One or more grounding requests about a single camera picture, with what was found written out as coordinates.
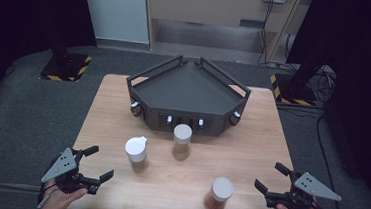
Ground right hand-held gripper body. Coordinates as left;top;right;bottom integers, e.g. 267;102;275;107
264;168;344;209

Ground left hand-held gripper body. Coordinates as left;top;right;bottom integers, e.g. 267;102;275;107
39;144;104;197

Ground wide orange spice jar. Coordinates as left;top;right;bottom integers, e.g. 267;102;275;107
202;175;235;209

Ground spice jar with spouted lid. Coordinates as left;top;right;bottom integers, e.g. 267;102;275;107
122;134;151;174

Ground slim spice jar round lid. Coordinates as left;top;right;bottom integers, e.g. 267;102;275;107
170;123;194;162

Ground dark grey corner rack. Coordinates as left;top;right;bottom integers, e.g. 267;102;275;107
121;50;254;139

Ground person's left hand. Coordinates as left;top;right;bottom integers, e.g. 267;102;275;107
38;183;90;209

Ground black stand with striped base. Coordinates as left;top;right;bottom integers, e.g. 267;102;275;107
267;54;331;109
38;41;94;85

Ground white panel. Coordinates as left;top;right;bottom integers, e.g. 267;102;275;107
76;0;154;45

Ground black curtain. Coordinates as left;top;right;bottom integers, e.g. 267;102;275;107
0;0;100;128
275;0;371;209

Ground grey shelf label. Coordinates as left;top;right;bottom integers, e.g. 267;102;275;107
239;19;266;29

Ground black floor cable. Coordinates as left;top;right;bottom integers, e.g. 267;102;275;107
309;113;352;209

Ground left hand-held gripper cable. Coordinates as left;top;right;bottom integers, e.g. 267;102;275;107
36;159;61;209

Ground tangle of cables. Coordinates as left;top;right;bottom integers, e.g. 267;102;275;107
310;63;339;104

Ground black socket cables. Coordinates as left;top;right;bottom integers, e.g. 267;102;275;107
256;0;278;66

